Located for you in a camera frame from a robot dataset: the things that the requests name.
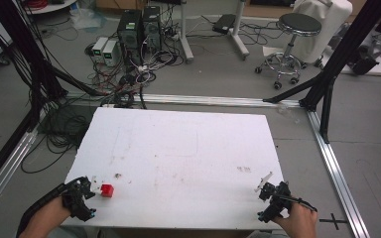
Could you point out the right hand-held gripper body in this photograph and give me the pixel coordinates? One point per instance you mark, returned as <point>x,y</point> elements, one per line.
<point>275,202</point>

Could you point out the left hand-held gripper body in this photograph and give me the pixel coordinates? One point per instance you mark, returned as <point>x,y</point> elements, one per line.
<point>78,197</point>

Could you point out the red cube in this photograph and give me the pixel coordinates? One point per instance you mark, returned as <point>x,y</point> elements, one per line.
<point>107,190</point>

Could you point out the person's left hand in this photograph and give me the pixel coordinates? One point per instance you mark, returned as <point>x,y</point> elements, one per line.
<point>57,211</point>

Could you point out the person's right hand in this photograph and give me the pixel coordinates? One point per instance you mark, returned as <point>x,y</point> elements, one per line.
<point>297,222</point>

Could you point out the white power supply unit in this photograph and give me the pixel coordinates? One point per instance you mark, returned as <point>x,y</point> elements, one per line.
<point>110,53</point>
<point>99,47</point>

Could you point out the white desk leg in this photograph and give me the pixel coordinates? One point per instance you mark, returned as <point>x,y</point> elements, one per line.
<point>239,33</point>
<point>185,36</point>

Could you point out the black device on board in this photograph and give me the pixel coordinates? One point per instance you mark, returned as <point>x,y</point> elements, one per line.
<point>363,62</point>

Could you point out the large black computer tower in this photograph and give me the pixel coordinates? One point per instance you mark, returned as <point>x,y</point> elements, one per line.
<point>129,36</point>

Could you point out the black round stool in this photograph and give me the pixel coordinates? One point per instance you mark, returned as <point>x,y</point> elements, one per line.
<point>299,24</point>

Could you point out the flat black box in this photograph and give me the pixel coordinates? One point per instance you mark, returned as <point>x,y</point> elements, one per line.
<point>224,23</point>

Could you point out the clear plastic bag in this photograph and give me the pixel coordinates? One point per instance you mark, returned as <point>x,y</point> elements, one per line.
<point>86,18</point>

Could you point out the slim black computer tower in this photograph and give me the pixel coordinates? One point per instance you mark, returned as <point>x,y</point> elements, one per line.
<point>152,28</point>

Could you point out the white cloth cover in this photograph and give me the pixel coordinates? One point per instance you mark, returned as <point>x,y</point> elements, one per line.
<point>330,20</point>

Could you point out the white round table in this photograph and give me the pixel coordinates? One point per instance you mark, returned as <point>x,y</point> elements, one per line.
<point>54,6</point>

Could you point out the long aluminium floor rail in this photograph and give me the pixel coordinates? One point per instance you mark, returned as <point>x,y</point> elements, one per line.
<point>211,99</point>

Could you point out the black frame post with braces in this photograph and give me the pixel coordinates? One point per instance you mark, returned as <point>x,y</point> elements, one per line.
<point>344,49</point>

